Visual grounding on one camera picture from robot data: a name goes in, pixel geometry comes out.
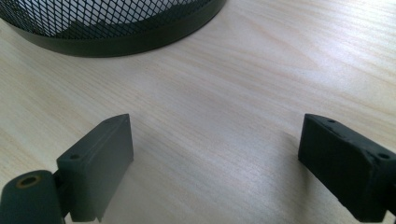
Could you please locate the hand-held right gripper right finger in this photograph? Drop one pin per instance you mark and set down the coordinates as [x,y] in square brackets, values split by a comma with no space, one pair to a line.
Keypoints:
[342,168]

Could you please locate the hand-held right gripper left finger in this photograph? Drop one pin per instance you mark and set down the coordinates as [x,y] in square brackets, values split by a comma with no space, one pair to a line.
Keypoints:
[99,168]

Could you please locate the black mesh waste bin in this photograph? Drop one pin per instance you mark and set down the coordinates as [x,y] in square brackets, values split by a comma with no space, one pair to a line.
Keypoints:
[124,46]

